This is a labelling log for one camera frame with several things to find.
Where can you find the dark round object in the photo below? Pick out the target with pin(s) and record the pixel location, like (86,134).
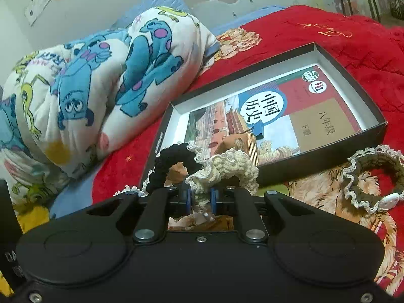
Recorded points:
(397,9)

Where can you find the black crochet scrunchie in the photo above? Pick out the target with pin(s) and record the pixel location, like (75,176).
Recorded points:
(161,161)

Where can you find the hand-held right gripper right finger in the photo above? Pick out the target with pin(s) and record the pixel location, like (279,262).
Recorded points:
(213,200)

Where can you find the cartoon monster printed quilt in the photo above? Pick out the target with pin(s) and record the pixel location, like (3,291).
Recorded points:
(94,79)

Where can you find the small blue binder clip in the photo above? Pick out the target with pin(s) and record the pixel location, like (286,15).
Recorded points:
(258,129)

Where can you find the shallow black cardboard box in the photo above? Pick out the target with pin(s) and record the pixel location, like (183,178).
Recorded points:
(353,79)

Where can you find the red printed blanket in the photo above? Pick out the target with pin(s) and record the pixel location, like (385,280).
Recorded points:
(347,53)

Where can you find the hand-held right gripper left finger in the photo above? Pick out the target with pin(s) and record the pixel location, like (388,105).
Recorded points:
(187,200)

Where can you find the cream crochet scrunchie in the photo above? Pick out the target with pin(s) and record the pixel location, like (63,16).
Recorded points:
(227,170)

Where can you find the illustrated textbook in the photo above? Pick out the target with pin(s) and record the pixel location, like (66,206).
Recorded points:
(315,113)

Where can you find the white wall paper sheet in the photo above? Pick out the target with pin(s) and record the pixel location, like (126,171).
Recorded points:
(38,6)

